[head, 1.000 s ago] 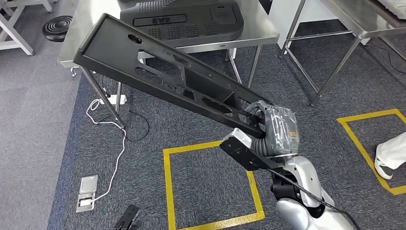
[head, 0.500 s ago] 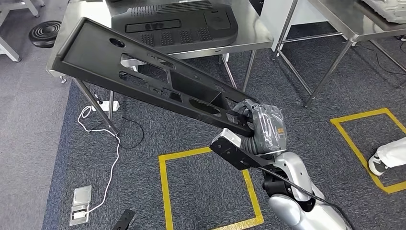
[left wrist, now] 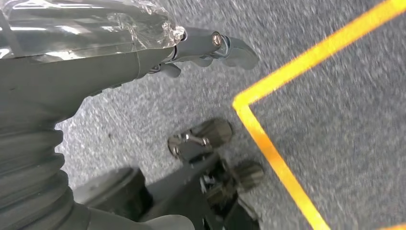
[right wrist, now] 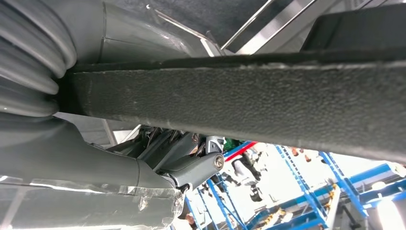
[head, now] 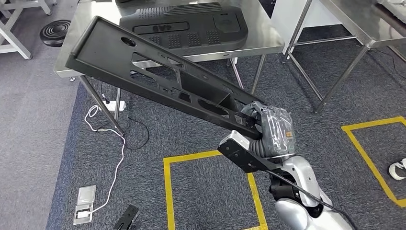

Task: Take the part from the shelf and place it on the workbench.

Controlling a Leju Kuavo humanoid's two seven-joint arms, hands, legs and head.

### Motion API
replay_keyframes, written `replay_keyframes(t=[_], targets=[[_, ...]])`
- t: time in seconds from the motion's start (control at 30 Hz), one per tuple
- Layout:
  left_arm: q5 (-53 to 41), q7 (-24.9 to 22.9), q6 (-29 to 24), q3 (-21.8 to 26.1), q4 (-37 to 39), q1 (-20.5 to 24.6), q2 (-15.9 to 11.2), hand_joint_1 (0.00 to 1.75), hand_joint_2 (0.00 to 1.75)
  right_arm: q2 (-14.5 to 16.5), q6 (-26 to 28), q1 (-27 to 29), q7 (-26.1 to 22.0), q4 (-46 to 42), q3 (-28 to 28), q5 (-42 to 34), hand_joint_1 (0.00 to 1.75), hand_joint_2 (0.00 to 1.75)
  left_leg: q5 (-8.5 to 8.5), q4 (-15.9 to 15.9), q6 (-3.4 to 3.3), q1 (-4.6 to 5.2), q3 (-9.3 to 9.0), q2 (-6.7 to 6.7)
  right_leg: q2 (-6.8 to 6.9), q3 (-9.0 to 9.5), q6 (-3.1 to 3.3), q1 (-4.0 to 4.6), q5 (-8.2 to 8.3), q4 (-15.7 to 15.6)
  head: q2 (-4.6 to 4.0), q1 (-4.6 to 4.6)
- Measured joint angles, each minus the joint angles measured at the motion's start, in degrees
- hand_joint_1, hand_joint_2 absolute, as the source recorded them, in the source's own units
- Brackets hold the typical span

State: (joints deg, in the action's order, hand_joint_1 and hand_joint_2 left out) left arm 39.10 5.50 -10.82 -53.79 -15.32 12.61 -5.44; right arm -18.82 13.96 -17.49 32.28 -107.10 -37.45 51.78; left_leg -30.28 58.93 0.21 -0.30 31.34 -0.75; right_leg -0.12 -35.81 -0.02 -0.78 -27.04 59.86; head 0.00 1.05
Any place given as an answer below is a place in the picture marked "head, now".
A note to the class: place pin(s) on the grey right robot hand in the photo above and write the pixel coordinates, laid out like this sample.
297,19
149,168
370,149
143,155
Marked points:
277,133

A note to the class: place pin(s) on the black plastic plate holder part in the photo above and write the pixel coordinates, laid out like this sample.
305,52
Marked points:
101,54

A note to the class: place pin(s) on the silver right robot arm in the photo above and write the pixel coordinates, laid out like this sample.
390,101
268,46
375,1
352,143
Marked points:
299,177

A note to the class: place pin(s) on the stainless steel workbench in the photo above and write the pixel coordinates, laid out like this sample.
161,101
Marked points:
266,35
364,25

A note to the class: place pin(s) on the yellow floor tape square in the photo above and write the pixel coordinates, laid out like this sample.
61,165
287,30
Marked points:
168,190
364,152

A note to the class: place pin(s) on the white partition panel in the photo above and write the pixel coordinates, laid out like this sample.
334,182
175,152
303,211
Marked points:
279,19

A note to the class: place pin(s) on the person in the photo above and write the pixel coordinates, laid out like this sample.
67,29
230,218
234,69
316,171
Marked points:
398,170

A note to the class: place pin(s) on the large black plastic panel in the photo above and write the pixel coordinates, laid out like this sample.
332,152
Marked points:
190,35

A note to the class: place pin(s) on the white power strip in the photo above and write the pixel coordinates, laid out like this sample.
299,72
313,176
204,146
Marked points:
111,105

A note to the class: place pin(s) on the silver floor socket plate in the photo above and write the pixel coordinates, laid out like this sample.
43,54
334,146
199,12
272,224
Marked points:
85,196

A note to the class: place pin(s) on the black stool chrome base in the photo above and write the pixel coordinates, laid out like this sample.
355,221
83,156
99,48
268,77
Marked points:
55,33

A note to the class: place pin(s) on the white furniture leg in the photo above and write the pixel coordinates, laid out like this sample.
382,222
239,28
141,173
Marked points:
44,8
14,41

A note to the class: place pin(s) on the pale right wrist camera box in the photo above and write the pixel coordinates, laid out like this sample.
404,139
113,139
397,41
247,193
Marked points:
236,138

